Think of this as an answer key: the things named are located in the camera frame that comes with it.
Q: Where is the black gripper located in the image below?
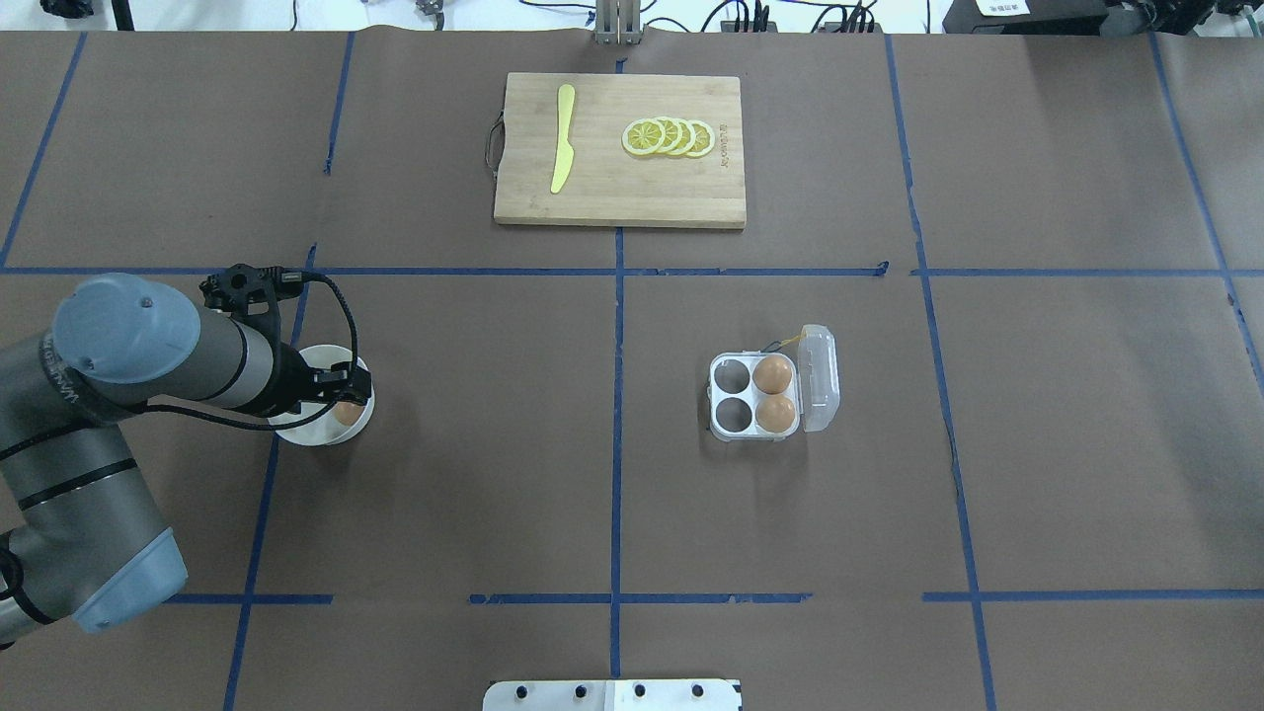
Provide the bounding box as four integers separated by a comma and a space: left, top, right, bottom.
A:
262, 343, 370, 417

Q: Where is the brown egg from bowl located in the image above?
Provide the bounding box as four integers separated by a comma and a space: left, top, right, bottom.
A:
331, 401, 367, 428

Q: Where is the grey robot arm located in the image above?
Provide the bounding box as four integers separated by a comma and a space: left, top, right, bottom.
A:
1, 263, 373, 648

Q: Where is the clear plastic egg box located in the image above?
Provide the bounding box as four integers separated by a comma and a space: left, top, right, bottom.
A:
707, 324, 841, 442

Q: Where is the brown egg upper right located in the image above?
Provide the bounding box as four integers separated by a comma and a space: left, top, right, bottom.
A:
752, 353, 795, 395

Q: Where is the brown egg lower right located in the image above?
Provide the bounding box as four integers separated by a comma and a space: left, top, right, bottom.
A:
755, 393, 798, 434

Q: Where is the white bowl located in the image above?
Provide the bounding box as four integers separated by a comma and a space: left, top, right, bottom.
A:
267, 344, 375, 447

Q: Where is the yellow plastic knife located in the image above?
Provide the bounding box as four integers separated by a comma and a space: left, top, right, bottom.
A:
550, 83, 576, 195

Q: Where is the wooden cutting board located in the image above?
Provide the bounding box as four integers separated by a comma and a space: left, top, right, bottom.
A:
494, 72, 747, 230

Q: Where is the front lemon slice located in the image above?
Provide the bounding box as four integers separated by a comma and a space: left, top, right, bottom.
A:
621, 118, 667, 156

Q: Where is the lemon slice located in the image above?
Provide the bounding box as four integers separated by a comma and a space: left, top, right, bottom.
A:
683, 118, 715, 158
621, 118, 667, 156
665, 118, 691, 156
652, 116, 683, 154

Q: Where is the back lemon slice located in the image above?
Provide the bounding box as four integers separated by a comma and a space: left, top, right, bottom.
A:
683, 118, 715, 158

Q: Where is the black device with label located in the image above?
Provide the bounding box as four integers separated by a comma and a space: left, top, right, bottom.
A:
942, 1, 1109, 35

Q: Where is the black camera cable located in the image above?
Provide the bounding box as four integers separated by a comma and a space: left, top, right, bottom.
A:
0, 269, 360, 466

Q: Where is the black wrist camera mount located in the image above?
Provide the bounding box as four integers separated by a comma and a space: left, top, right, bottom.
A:
198, 263, 305, 350

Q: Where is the white metal base plate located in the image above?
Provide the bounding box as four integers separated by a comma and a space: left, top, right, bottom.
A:
482, 678, 744, 710

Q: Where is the grey metal camera post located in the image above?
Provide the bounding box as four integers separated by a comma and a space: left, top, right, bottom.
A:
592, 0, 643, 46

